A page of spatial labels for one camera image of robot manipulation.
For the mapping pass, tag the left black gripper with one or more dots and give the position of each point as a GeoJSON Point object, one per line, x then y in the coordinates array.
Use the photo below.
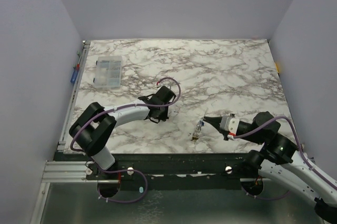
{"type": "Point", "coordinates": [164, 116]}

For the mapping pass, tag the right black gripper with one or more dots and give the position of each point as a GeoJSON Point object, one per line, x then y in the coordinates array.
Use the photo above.
{"type": "Point", "coordinates": [216, 122]}

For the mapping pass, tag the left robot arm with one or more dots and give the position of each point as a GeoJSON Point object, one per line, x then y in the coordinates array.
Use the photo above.
{"type": "Point", "coordinates": [93, 128]}

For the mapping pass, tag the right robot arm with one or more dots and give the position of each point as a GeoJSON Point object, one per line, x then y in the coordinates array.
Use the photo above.
{"type": "Point", "coordinates": [279, 159]}

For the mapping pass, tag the clear plastic organizer box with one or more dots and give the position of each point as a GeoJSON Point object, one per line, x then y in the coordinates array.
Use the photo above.
{"type": "Point", "coordinates": [108, 72]}

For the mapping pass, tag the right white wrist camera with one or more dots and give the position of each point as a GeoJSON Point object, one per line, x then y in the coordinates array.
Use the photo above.
{"type": "Point", "coordinates": [229, 124]}

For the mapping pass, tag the black table edge rail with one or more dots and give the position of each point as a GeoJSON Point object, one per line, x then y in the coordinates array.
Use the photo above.
{"type": "Point", "coordinates": [189, 171]}

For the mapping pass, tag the aluminium side rail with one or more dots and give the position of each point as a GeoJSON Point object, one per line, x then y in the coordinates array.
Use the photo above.
{"type": "Point", "coordinates": [81, 60]}

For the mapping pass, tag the blue clamp on wall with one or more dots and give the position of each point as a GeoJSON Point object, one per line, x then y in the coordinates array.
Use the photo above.
{"type": "Point", "coordinates": [75, 73]}

